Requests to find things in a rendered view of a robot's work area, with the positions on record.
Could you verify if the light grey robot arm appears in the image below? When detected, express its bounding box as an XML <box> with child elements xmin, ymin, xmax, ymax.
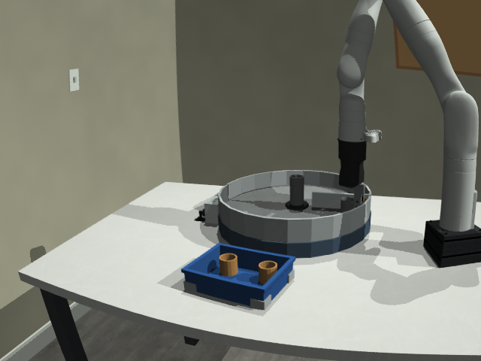
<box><xmin>337</xmin><ymin>0</ymin><xmax>479</xmax><ymax>232</ymax></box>

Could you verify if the grey metal ring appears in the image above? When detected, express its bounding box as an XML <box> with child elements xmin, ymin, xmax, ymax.
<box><xmin>290</xmin><ymin>191</ymin><xmax>304</xmax><ymax>206</ymax></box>
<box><xmin>290</xmin><ymin>174</ymin><xmax>304</xmax><ymax>193</ymax></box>
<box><xmin>340</xmin><ymin>196</ymin><xmax>354</xmax><ymax>213</ymax></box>

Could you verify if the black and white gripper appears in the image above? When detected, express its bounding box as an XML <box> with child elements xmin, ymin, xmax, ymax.
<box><xmin>337</xmin><ymin>120</ymin><xmax>382</xmax><ymax>208</ymax></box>

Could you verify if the blue square tray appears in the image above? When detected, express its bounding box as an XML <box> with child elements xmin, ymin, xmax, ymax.
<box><xmin>181</xmin><ymin>243</ymin><xmax>294</xmax><ymax>310</ymax></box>

